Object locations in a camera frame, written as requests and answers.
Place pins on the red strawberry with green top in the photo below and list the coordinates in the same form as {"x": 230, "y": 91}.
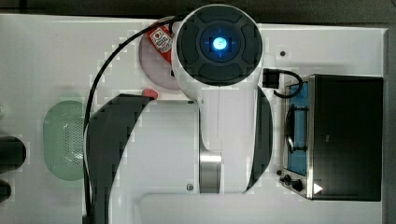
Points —
{"x": 150, "y": 93}

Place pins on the silver black toaster oven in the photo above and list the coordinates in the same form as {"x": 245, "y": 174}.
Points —
{"x": 333, "y": 138}

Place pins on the green perforated colander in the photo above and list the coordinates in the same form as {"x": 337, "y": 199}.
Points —
{"x": 63, "y": 140}

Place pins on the grey round plate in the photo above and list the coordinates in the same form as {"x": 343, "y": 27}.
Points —
{"x": 155, "y": 67}

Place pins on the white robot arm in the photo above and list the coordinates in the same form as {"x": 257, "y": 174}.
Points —
{"x": 209, "y": 143}

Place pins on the red ketchup bottle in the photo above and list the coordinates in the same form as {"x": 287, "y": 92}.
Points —
{"x": 161, "y": 39}

